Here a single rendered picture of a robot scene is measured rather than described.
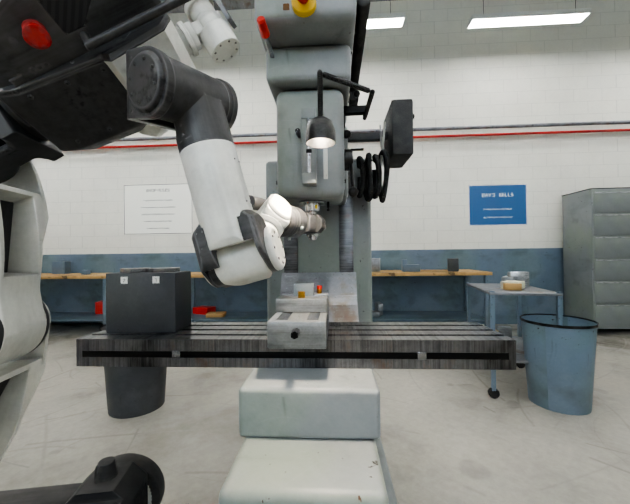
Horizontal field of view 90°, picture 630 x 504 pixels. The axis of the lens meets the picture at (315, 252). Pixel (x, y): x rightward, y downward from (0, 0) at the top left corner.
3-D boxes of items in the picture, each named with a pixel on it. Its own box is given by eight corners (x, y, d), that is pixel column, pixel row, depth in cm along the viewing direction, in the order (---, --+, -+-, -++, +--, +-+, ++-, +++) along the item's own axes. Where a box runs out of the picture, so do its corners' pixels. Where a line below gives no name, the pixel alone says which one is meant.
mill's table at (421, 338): (517, 370, 85) (516, 340, 85) (75, 366, 92) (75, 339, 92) (477, 345, 108) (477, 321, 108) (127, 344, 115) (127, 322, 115)
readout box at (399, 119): (417, 153, 118) (416, 97, 118) (392, 154, 118) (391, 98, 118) (404, 168, 138) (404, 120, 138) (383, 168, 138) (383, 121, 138)
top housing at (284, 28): (357, 14, 77) (356, -52, 77) (252, 20, 79) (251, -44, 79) (348, 105, 124) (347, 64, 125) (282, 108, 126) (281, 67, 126)
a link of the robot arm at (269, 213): (293, 205, 81) (290, 226, 69) (272, 229, 84) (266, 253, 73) (273, 189, 79) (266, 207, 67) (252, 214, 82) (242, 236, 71)
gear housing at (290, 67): (352, 77, 87) (352, 41, 87) (265, 81, 88) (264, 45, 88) (347, 126, 120) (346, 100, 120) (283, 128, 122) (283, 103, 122)
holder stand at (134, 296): (175, 333, 97) (174, 268, 97) (105, 333, 98) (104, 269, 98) (191, 324, 109) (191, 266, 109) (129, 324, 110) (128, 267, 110)
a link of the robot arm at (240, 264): (288, 243, 71) (281, 293, 54) (246, 255, 73) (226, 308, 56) (271, 200, 67) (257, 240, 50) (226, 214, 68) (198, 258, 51)
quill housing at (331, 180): (346, 195, 90) (345, 84, 90) (274, 197, 91) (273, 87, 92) (344, 206, 109) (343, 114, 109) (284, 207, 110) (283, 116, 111)
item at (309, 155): (316, 183, 87) (315, 107, 87) (301, 183, 87) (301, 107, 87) (317, 186, 91) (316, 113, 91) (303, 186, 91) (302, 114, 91)
